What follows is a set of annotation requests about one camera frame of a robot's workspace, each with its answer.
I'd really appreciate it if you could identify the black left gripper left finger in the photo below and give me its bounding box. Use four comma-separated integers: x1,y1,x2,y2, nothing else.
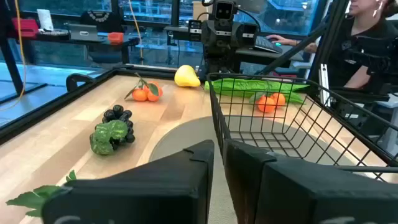
42,139,216,224

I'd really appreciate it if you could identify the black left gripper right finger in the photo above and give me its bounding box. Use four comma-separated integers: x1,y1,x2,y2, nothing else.
223,139,398,224

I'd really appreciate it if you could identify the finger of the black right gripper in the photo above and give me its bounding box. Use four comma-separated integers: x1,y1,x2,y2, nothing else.
239,22,259,48
187,19,203,43

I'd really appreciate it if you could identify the yellow pear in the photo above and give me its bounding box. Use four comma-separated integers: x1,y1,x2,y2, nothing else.
174,64,201,88

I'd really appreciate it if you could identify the green lettuce leaf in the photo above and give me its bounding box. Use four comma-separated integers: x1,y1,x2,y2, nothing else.
203,78,311,105

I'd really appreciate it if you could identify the tangerine pair with leaves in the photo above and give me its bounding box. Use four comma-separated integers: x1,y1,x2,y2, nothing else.
248,91,287,114
124,72,164,103

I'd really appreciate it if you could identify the black grape bunch green leaf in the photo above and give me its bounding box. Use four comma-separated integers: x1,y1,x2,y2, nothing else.
89,104,136,157

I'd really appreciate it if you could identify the orange carrot green top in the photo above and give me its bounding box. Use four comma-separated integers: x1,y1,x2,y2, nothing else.
5,169,78,218

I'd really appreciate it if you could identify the beige cardboard box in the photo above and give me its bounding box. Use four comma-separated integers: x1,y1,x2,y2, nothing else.
192,1,213,21

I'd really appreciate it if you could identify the black keyboard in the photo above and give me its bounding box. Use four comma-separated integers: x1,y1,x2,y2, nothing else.
254,35,284,55

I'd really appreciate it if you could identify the person's hand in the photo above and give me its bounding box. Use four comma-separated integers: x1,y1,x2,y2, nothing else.
266,34,292,46

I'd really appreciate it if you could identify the grey round placemat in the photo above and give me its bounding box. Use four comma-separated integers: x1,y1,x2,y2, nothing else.
148,116,391,224

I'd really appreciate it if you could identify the orange box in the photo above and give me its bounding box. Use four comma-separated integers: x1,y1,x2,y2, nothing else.
108,31,125,44

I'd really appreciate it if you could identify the black bag white trim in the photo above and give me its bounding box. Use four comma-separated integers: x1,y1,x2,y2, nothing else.
80,9,124,34

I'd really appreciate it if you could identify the person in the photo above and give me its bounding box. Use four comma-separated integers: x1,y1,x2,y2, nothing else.
266,0,398,90

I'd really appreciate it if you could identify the grey laptop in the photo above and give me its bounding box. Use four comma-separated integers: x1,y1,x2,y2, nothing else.
68,24,106,43

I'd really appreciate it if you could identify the small dark keyboard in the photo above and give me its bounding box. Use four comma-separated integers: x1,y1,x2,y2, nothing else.
39,29,70,37

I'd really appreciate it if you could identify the white paper sign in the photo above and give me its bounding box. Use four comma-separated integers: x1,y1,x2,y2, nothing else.
36,8,54,32

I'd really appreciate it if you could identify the red box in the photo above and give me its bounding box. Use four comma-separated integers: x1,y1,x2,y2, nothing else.
11,17,40,39

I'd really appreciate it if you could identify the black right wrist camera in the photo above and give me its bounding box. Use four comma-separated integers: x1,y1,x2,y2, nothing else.
213,0,239,21

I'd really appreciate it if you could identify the yellow hanging cable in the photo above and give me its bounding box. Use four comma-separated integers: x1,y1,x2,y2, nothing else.
128,0,144,62
0,0,27,112

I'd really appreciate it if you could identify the black wire basket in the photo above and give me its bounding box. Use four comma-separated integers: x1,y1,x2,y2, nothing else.
206,72,398,183

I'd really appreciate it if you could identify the black bar bracket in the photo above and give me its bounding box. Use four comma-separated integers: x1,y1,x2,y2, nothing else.
65,73,95,93

